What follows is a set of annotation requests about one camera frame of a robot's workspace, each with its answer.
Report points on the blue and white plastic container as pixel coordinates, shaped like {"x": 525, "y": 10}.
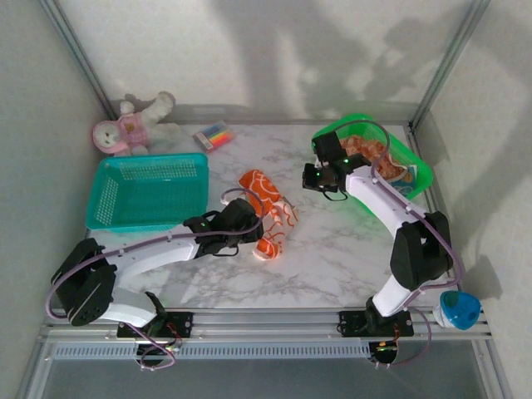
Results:
{"x": 457, "y": 309}

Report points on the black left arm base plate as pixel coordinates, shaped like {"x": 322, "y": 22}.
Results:
{"x": 183, "y": 324}

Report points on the bright orange flower towel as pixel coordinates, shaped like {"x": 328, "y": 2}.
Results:
{"x": 262, "y": 187}

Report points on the pack of coloured markers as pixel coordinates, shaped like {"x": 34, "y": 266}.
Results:
{"x": 214, "y": 137}

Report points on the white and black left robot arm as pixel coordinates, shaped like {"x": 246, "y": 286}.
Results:
{"x": 166, "y": 253}

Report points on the pale orange rabbit towel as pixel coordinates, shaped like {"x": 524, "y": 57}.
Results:
{"x": 361, "y": 145}

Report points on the black controller board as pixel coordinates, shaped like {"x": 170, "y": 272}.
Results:
{"x": 149, "y": 353}
{"x": 384, "y": 353}

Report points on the blue and cream rabbit towel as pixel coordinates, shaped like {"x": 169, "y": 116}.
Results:
{"x": 405, "y": 180}

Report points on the aluminium frame rail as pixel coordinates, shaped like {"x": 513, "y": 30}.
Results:
{"x": 270, "y": 324}

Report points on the white plush toy pink shirt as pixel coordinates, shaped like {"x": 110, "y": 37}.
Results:
{"x": 133, "y": 129}

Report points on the aluminium frame post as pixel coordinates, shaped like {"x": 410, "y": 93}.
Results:
{"x": 75, "y": 54}
{"x": 449, "y": 58}

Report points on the green plastic basket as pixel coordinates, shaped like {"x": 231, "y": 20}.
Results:
{"x": 422, "y": 178}

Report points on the teal plastic basket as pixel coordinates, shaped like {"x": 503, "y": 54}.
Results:
{"x": 145, "y": 195}

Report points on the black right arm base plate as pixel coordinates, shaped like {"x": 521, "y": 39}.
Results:
{"x": 351, "y": 324}

